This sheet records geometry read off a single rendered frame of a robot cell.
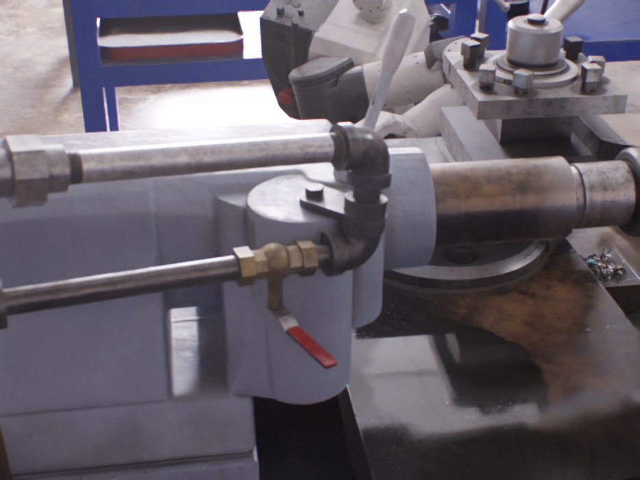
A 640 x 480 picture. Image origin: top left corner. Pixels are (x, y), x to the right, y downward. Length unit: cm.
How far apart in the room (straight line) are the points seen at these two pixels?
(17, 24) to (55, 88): 107
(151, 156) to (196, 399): 28
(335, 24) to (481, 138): 86
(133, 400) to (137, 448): 4
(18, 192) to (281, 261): 21
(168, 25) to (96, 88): 39
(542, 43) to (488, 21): 165
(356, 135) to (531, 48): 45
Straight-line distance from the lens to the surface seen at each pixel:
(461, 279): 111
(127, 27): 299
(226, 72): 268
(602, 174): 96
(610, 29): 303
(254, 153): 68
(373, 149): 72
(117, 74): 268
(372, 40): 194
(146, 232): 82
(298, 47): 195
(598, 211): 96
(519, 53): 113
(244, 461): 87
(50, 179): 64
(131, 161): 65
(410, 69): 183
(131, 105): 429
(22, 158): 63
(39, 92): 454
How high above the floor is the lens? 151
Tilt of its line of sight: 29 degrees down
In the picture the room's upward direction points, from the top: straight up
